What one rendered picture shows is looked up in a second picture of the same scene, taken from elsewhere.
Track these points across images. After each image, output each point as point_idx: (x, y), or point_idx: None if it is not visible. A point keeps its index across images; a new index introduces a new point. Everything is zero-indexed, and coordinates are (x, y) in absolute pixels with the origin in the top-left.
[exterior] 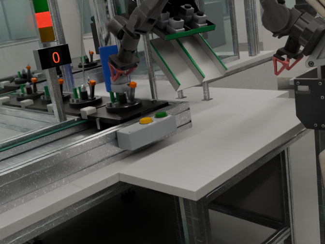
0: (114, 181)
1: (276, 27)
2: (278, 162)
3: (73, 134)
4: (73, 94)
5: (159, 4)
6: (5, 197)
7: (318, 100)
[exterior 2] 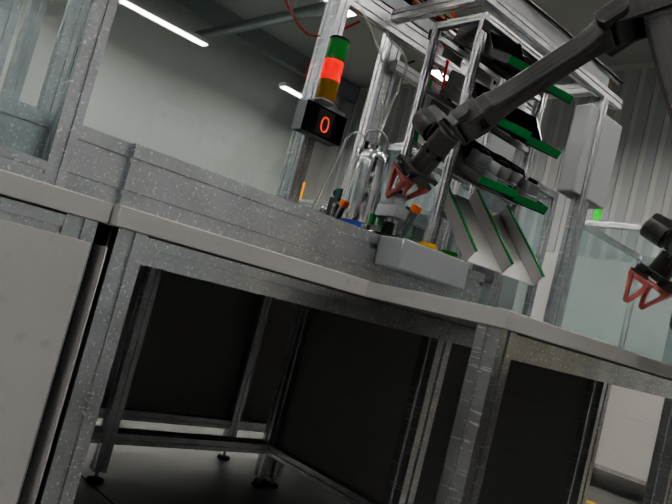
0: (357, 290)
1: None
2: (570, 473)
3: None
4: None
5: (507, 102)
6: (203, 208)
7: None
